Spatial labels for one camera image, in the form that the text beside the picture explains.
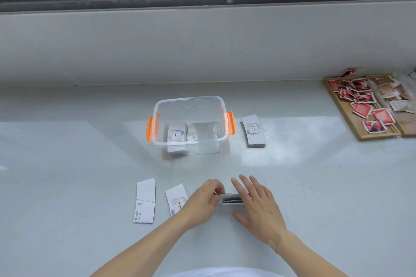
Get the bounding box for person's right hand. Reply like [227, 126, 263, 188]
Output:
[231, 174, 290, 253]

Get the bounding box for person's left hand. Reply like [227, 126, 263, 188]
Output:
[180, 178, 226, 230]

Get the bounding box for stack of paper sleeves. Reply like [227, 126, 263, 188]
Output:
[214, 191, 250, 206]

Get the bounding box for person's left forearm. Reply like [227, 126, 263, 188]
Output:
[90, 211, 195, 277]

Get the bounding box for person's right forearm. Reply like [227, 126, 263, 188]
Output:
[276, 231, 349, 277]

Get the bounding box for single printed white paper sleeve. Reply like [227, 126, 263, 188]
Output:
[165, 184, 189, 217]

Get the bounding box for loose stack of printed sleeves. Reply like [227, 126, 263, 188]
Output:
[240, 115, 267, 148]

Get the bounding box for person's white shirt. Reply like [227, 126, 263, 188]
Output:
[172, 265, 284, 277]

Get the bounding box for paper sleeves inside clear box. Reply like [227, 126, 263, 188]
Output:
[167, 122, 189, 153]

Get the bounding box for unfolded blank white paper sleeve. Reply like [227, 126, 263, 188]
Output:
[133, 178, 156, 224]

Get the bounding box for wooden tray with red packets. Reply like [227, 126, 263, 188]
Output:
[322, 75, 403, 140]

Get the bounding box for pile of red packets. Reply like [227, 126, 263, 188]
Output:
[328, 77, 396, 134]

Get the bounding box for stray red sachet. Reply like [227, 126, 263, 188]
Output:
[340, 67, 362, 78]

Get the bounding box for pile of brown packets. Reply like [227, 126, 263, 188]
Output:
[368, 76, 416, 114]

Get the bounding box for wooden tray with brown packets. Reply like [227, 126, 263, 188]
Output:
[367, 74, 416, 138]

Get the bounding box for clear plastic bag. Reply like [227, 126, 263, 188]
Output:
[392, 68, 416, 96]

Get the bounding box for clear box with orange handles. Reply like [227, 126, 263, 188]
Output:
[146, 96, 235, 156]

